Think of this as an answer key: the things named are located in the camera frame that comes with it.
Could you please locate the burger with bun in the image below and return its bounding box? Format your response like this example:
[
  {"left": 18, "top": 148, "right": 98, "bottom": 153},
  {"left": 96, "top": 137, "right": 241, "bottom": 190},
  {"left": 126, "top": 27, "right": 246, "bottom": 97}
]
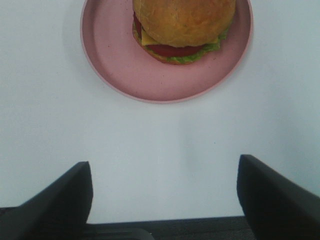
[{"left": 132, "top": 0, "right": 236, "bottom": 65}]

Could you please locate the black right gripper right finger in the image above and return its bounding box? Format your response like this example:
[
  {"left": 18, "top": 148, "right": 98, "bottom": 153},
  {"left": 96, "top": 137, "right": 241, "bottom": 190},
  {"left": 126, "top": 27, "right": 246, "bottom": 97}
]
[{"left": 236, "top": 154, "right": 320, "bottom": 240}]

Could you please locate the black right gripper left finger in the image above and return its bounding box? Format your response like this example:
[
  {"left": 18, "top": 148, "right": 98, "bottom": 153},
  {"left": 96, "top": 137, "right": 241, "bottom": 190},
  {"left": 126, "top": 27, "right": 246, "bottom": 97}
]
[{"left": 0, "top": 161, "right": 93, "bottom": 240}]

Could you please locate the pink round plate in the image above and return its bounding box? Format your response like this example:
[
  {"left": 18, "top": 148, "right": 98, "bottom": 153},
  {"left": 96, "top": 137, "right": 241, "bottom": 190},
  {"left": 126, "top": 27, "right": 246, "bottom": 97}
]
[{"left": 80, "top": 0, "right": 254, "bottom": 104}]

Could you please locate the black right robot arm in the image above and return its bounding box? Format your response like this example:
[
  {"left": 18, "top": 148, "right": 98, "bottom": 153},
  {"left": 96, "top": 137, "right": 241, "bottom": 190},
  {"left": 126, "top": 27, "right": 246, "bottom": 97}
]
[{"left": 0, "top": 154, "right": 320, "bottom": 240}]

